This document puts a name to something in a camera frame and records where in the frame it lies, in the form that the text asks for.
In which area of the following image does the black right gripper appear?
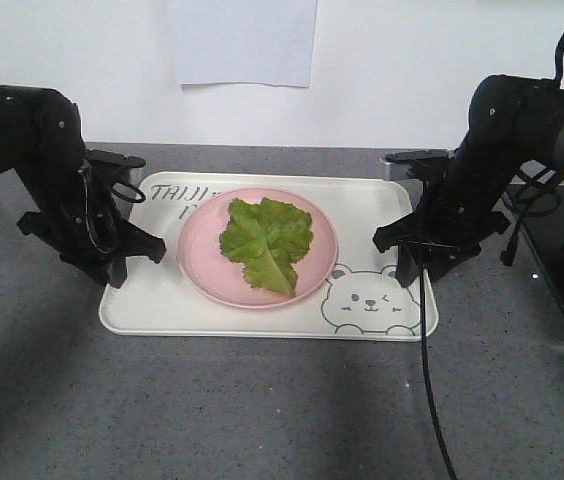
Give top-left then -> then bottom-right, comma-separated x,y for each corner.
372,148 -> 510,288

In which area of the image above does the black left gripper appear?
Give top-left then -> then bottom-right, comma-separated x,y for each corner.
17,154 -> 167,289

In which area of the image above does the cream bear serving tray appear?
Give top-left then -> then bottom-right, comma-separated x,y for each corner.
99,172 -> 439,341

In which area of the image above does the pink round plate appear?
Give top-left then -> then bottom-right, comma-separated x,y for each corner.
176,187 -> 339,309

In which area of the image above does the green lettuce leaf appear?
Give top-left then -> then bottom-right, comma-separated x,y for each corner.
219,197 -> 314,296

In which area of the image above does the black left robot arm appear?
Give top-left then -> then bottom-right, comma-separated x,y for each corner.
0,86 -> 166,288

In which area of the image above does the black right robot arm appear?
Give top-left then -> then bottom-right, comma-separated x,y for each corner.
373,75 -> 564,287

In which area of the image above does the white paper sheet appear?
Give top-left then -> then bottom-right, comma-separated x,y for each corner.
166,0 -> 317,88

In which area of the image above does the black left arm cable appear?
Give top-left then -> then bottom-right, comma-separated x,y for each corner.
0,32 -> 147,256

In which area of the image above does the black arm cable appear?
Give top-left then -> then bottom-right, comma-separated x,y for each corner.
0,32 -> 147,256
409,239 -> 463,480

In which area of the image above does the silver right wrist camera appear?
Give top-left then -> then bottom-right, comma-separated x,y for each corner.
382,149 -> 451,181

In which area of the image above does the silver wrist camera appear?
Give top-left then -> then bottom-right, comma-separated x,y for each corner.
86,149 -> 146,189
382,149 -> 451,181

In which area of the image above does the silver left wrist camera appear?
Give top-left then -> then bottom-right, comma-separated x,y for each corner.
86,149 -> 146,189

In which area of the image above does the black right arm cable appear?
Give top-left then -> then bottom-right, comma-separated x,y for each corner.
409,239 -> 463,480

